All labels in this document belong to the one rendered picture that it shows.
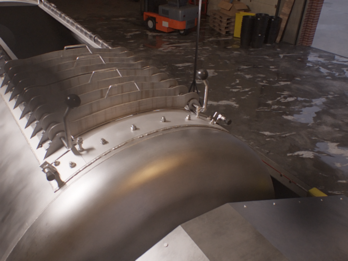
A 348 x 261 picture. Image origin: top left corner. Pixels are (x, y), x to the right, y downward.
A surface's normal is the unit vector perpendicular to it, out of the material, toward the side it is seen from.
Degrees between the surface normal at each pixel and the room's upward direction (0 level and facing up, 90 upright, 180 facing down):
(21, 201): 45
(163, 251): 21
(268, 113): 0
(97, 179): 27
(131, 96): 90
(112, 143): 15
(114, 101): 90
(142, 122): 1
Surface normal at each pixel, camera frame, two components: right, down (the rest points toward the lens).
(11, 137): -0.51, -0.50
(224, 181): 0.64, 0.05
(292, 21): -0.83, 0.25
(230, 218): 0.04, -0.86
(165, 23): -0.65, 0.36
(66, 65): 0.55, 0.44
